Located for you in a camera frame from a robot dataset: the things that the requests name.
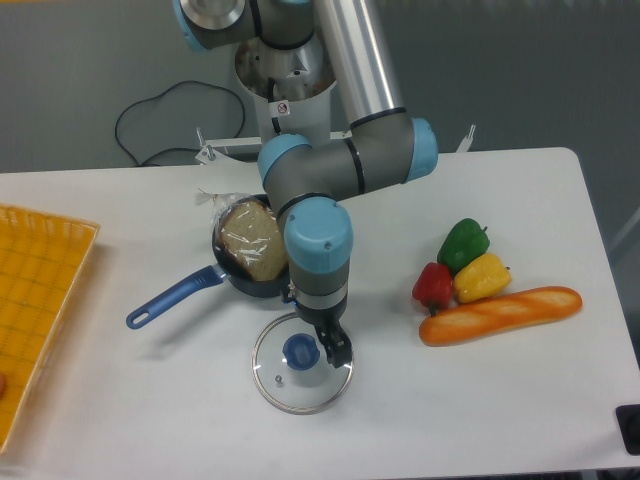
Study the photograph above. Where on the orange baguette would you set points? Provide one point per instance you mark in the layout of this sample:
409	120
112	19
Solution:
501	314

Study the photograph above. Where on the red bell pepper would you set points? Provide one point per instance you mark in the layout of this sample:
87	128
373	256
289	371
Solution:
433	288

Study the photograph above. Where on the dark blue saucepan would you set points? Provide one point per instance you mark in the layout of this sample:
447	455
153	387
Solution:
209	276

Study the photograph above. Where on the yellow bell pepper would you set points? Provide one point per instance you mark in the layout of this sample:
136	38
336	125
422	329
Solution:
484	277

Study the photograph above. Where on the black object table corner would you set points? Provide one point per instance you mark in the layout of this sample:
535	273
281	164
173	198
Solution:
628	417

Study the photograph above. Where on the green bell pepper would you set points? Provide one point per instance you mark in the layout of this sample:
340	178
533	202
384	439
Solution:
466	241

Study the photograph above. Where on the wrapped bread slice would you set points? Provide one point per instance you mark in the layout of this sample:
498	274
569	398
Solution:
246	236

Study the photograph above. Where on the yellow woven basket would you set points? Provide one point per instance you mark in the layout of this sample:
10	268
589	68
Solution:
42	257

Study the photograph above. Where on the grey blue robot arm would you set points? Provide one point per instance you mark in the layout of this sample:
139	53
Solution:
306	184

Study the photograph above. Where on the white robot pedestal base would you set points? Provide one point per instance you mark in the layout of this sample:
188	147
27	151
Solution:
291	85

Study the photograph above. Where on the glass pot lid blue knob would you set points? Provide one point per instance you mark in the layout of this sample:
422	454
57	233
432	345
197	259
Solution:
291	371

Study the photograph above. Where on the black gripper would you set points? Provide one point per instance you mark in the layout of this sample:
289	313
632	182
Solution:
322	304

